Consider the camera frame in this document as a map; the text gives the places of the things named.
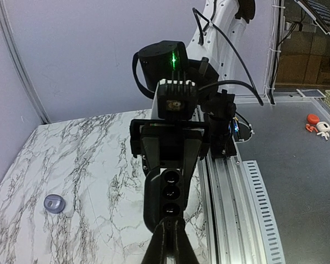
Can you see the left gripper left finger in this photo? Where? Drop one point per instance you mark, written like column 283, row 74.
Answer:
column 156, row 252

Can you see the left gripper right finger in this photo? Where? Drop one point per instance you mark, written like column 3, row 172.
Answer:
column 182, row 249

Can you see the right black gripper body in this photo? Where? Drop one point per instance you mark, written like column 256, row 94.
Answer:
column 159, row 60

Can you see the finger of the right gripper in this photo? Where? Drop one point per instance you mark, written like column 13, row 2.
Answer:
column 151, row 146
column 192, row 145

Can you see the black earbud charging case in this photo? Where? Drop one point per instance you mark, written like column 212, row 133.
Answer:
column 164, row 196

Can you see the purple earbud charging case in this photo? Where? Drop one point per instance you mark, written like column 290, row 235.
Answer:
column 54, row 204

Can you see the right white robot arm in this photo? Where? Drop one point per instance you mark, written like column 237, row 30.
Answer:
column 193, row 114

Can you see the orange earbud case on bench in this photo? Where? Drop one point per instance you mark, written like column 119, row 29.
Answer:
column 313, row 119

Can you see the white earbuds on bench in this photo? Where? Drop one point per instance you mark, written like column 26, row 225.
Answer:
column 321, row 129

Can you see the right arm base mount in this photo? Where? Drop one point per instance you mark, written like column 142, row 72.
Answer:
column 220, row 112

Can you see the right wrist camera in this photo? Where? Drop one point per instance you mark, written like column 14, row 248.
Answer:
column 176, row 98

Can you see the right aluminium corner post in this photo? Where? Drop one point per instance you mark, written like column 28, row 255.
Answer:
column 19, row 66

